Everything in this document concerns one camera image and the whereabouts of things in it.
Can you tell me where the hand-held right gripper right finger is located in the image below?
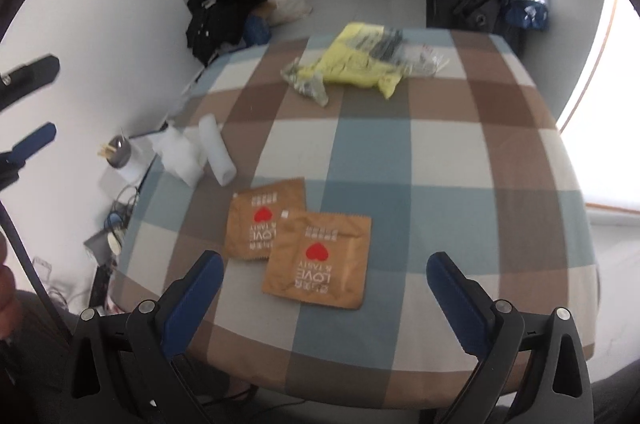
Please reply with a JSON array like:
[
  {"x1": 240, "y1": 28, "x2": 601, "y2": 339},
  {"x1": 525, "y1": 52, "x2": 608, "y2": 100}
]
[{"x1": 426, "y1": 253, "x2": 593, "y2": 424}]

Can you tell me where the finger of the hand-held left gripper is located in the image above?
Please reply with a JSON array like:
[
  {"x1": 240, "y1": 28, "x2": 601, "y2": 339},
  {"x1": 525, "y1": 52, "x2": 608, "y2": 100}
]
[
  {"x1": 0, "y1": 123, "x2": 57, "y2": 175},
  {"x1": 0, "y1": 54, "x2": 61, "y2": 110}
]

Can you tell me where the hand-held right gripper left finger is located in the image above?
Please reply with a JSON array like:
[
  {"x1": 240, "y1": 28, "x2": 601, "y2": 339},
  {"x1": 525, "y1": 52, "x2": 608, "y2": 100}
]
[{"x1": 65, "y1": 250, "x2": 224, "y2": 424}]

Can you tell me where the brown sachet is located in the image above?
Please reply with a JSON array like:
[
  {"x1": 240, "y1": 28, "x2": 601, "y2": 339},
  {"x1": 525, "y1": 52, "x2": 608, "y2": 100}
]
[
  {"x1": 224, "y1": 177, "x2": 307, "y2": 262},
  {"x1": 262, "y1": 209, "x2": 373, "y2": 311}
]

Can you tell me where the white tissue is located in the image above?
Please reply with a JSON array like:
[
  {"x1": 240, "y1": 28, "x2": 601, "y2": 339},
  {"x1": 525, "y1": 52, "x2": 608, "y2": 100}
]
[
  {"x1": 150, "y1": 124, "x2": 206, "y2": 187},
  {"x1": 199, "y1": 113, "x2": 237, "y2": 186}
]

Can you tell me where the silver foil wrapper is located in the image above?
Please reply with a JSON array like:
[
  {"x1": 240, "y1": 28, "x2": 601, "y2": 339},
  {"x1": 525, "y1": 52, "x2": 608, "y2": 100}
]
[{"x1": 280, "y1": 59, "x2": 331, "y2": 107}]

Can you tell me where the clear plastic wrapper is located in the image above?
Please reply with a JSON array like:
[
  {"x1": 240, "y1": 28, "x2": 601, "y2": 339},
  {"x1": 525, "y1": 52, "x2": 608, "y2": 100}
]
[{"x1": 390, "y1": 29, "x2": 451, "y2": 78}]

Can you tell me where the yellow plastic bag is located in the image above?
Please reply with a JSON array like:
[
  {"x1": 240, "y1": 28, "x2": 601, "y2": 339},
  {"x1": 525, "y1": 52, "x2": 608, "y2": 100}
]
[{"x1": 295, "y1": 22, "x2": 406, "y2": 100}]

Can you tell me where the person's left hand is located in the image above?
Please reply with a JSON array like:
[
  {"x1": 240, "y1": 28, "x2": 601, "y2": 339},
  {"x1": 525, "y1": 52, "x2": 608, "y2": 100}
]
[{"x1": 0, "y1": 244, "x2": 18, "y2": 342}]

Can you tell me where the white stick holder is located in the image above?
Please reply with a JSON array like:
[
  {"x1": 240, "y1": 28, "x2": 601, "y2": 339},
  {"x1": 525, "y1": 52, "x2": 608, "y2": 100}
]
[{"x1": 97, "y1": 129, "x2": 151, "y2": 182}]

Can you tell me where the checked tablecloth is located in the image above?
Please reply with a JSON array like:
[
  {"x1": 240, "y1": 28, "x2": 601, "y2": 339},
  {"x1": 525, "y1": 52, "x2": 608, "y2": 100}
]
[{"x1": 107, "y1": 27, "x2": 601, "y2": 405}]

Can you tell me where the black clothes pile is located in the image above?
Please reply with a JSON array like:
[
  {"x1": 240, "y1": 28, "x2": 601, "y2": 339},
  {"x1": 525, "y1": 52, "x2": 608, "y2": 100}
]
[{"x1": 186, "y1": 0, "x2": 271, "y2": 65}]

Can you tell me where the white cabinet with gold trim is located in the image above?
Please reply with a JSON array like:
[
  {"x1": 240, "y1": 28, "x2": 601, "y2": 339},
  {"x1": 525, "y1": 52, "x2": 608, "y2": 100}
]
[{"x1": 554, "y1": 0, "x2": 640, "y2": 232}]

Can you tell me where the beige bag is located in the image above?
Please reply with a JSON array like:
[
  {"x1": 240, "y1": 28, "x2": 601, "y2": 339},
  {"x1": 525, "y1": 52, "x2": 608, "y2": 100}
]
[{"x1": 260, "y1": 0, "x2": 312, "y2": 25}]

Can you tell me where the tangle of cables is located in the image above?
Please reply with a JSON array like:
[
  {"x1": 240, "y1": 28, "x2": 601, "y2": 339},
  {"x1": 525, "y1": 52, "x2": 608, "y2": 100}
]
[{"x1": 82, "y1": 181, "x2": 151, "y2": 265}]

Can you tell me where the black braided cable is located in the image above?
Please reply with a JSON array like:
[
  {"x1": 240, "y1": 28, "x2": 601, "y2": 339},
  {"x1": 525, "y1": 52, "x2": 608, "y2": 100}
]
[{"x1": 0, "y1": 198, "x2": 68, "y2": 322}]

